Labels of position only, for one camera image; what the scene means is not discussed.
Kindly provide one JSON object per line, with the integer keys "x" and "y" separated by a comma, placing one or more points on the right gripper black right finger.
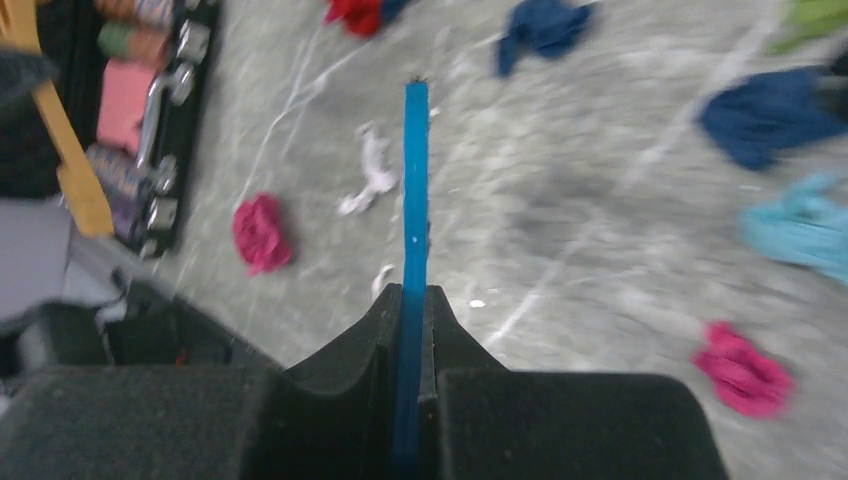
{"x": 481, "y": 420}

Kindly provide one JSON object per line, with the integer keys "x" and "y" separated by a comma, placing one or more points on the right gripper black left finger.
{"x": 328, "y": 417}

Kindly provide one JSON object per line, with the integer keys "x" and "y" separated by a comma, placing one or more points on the blue hand brush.
{"x": 405, "y": 445}

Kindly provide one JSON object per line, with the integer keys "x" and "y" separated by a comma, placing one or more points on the yellow slotted scoop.
{"x": 80, "y": 187}

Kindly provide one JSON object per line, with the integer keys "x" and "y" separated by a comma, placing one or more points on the large magenta paper scrap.
{"x": 259, "y": 235}

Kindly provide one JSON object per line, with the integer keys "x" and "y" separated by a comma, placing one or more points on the white twisted paper scrap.
{"x": 380, "y": 179}

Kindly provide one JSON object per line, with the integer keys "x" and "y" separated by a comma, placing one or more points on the light blue paper scrap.
{"x": 803, "y": 227}

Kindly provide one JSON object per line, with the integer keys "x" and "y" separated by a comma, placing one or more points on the pink playing cards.
{"x": 124, "y": 94}

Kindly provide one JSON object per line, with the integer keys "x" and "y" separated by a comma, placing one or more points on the red paper scrap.
{"x": 360, "y": 17}

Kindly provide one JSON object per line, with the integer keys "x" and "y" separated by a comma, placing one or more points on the black poker chip case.
{"x": 145, "y": 192}

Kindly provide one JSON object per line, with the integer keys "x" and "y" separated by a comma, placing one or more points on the dark blue paper scrap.
{"x": 773, "y": 111}

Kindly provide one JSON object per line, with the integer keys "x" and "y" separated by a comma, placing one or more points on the green paper scrap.
{"x": 807, "y": 20}

